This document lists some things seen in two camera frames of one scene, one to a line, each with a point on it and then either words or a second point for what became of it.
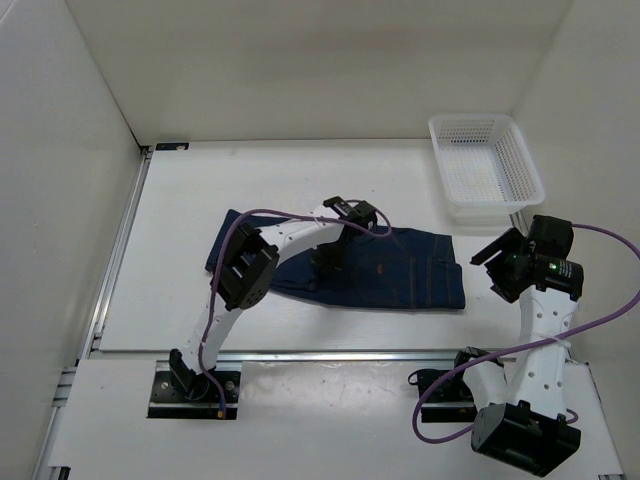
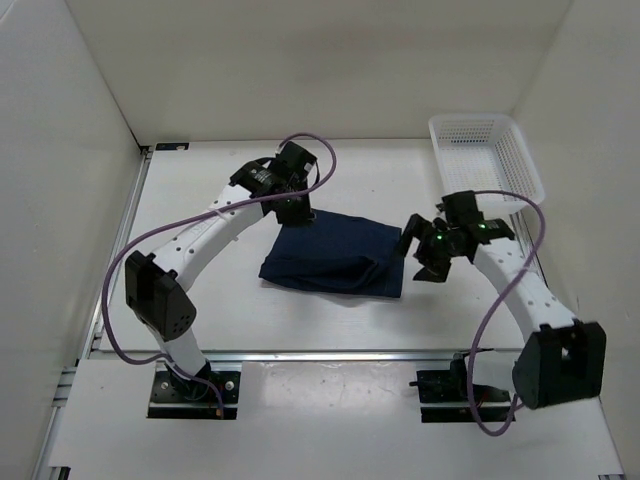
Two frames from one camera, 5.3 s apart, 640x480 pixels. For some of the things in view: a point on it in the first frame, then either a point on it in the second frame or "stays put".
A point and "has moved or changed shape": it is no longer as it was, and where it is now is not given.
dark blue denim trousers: x=395 y=267 has moved or changed shape
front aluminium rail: x=328 y=356 stays put
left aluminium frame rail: x=93 y=326 stays put
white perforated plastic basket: x=485 y=168 stays put
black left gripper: x=323 y=263 → x=302 y=216
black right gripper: x=494 y=265 → x=433 y=270
